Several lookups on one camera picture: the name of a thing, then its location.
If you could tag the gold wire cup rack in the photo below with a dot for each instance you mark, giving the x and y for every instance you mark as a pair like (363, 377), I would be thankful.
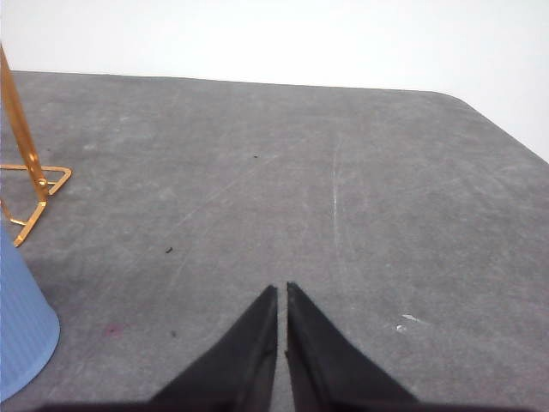
(47, 179)

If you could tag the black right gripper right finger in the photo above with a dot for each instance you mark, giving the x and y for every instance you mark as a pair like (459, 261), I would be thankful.
(329, 372)

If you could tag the blue ribbed cup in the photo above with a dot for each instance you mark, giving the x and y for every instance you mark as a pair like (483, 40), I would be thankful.
(29, 325)

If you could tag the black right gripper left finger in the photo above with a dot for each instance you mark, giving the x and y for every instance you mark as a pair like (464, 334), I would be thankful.
(234, 375)

